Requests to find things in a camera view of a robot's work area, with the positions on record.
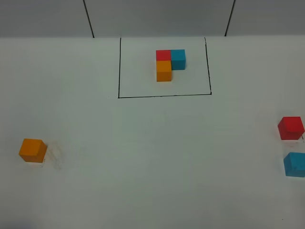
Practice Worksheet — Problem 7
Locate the red template block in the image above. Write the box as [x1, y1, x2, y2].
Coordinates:
[156, 50, 171, 61]

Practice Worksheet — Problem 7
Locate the blue template block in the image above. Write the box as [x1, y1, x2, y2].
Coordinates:
[171, 49, 186, 71]

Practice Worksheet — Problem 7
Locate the orange template block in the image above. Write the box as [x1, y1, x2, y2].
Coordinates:
[156, 61, 172, 82]

